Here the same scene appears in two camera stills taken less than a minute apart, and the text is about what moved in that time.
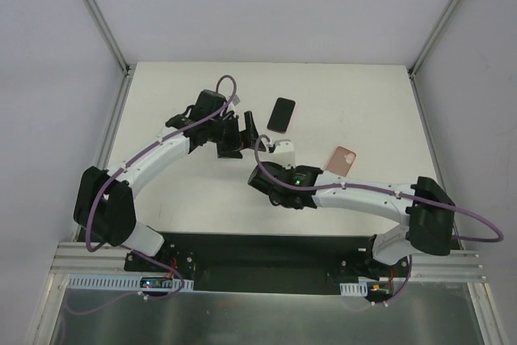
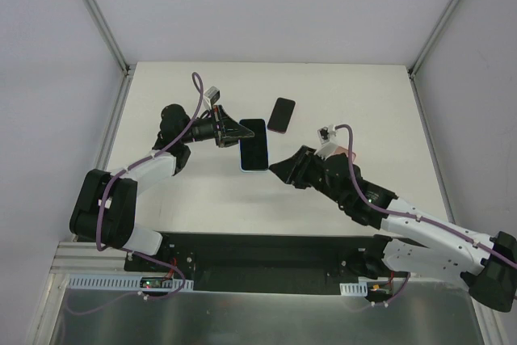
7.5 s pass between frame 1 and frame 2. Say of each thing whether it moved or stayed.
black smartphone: stayed
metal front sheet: stayed
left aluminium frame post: stayed
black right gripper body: moved
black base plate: stayed
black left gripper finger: moved
